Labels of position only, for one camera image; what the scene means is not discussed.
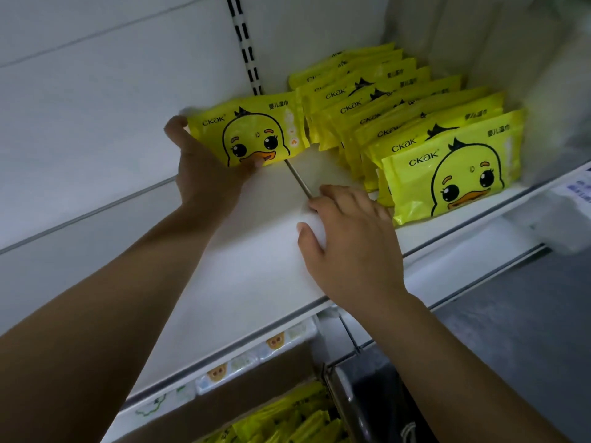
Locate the person's left hand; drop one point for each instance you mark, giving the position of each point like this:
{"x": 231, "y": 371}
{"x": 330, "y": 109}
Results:
{"x": 203, "y": 175}

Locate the person's right hand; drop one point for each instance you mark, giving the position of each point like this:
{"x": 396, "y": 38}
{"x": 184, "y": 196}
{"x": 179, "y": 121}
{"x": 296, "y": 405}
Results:
{"x": 356, "y": 249}

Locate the duck packet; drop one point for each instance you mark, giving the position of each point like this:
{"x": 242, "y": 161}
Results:
{"x": 268, "y": 120}

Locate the yellow duck packets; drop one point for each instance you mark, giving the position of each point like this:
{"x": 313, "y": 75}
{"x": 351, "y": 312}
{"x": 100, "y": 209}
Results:
{"x": 452, "y": 170}
{"x": 286, "y": 421}

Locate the white metal shelf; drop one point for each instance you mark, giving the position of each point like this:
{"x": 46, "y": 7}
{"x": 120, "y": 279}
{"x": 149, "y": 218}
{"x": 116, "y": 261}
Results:
{"x": 92, "y": 106}

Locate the brown cardboard box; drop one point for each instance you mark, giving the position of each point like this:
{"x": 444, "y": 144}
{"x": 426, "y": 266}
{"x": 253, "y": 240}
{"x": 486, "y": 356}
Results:
{"x": 231, "y": 406}

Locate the person's left forearm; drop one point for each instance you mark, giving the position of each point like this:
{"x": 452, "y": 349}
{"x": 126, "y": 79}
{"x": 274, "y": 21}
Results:
{"x": 83, "y": 336}

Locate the person's right forearm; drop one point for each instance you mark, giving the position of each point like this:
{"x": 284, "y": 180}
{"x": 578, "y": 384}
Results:
{"x": 452, "y": 373}

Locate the person's black trousers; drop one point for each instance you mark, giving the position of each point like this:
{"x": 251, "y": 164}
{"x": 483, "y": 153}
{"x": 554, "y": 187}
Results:
{"x": 388, "y": 401}

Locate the white duck tissue pack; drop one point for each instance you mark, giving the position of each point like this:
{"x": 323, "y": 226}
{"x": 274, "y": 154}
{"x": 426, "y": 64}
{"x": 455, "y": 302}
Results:
{"x": 231, "y": 366}

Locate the blue white roll pack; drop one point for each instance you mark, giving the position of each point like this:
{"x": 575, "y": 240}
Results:
{"x": 568, "y": 217}

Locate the green white tissue pack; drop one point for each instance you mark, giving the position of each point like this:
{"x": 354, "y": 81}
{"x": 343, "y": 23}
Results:
{"x": 152, "y": 406}

